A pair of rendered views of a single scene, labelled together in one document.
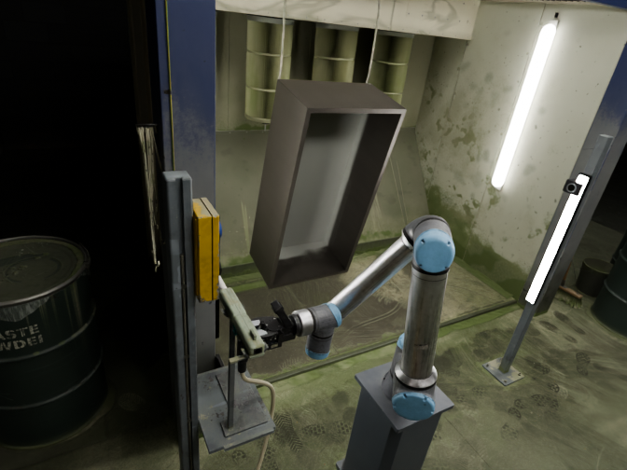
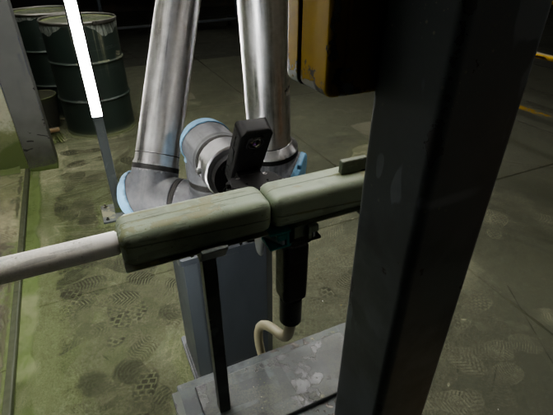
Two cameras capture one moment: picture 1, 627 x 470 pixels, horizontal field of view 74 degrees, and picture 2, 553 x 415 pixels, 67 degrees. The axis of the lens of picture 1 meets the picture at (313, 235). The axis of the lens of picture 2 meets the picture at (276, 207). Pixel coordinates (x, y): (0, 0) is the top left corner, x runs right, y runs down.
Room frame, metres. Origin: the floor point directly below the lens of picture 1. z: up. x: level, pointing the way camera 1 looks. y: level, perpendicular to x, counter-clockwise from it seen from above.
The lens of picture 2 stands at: (0.99, 0.59, 1.37)
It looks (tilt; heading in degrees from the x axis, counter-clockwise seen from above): 32 degrees down; 277
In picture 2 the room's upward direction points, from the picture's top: straight up
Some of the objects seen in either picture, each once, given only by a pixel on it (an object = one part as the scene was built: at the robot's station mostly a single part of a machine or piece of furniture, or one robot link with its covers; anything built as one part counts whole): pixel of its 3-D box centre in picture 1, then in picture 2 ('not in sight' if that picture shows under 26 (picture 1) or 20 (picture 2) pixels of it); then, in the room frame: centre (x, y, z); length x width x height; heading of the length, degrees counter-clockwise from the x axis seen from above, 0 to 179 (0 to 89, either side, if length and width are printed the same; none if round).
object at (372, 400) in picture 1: (389, 437); (224, 296); (1.30, -0.47, 0.32); 0.31 x 0.31 x 0.64; 32
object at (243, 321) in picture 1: (230, 321); (195, 282); (1.12, 0.25, 1.05); 0.49 x 0.05 x 0.23; 32
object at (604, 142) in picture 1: (546, 271); (86, 73); (2.17, -1.41, 0.82); 0.05 x 0.05 x 1.64; 32
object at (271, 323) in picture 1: (279, 329); (248, 195); (1.09, 0.08, 1.06); 0.12 x 0.08 x 0.09; 122
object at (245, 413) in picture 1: (235, 366); (295, 321); (1.01, 0.20, 0.95); 0.26 x 0.15 x 0.32; 32
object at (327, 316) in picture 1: (322, 318); (212, 151); (1.18, -0.07, 1.06); 0.12 x 0.09 x 0.10; 122
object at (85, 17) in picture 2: not in sight; (77, 20); (2.94, -2.74, 0.86); 0.54 x 0.54 x 0.01
